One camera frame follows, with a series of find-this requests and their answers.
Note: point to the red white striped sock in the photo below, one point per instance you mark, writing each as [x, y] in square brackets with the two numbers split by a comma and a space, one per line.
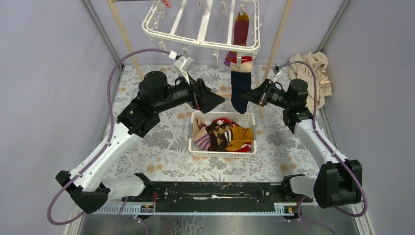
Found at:
[244, 148]

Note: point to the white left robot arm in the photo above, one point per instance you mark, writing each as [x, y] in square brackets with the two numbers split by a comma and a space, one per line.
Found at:
[86, 184]

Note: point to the maroon purple striped sock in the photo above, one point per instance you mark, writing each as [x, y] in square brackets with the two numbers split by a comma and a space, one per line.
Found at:
[240, 35]

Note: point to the beige crumpled cloth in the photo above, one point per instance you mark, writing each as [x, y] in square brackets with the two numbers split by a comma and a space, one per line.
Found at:
[318, 62]

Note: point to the white plastic basket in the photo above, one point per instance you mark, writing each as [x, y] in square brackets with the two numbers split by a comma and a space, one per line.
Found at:
[246, 120]

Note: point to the navy blue sock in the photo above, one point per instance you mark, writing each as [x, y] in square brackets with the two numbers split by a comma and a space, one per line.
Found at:
[241, 79]

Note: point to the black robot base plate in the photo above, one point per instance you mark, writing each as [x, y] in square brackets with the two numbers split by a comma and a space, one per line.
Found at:
[217, 197]

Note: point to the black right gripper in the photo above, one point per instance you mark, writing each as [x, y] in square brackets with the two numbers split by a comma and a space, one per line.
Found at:
[260, 95]

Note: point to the purple striped beige sock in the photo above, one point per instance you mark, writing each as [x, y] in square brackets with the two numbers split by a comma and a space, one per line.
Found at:
[201, 137]

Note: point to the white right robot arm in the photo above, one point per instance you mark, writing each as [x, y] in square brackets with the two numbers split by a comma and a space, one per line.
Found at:
[339, 181]

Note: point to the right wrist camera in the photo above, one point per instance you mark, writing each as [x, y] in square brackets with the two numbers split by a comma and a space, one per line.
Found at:
[278, 73]

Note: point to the mustard yellow striped sock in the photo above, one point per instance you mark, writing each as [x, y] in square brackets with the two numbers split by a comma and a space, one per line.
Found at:
[237, 136]

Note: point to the white clip sock hanger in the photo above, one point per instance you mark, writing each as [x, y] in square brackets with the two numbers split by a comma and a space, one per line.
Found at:
[206, 24]

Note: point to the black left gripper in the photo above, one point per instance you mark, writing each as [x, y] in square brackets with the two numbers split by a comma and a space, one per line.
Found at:
[207, 99]

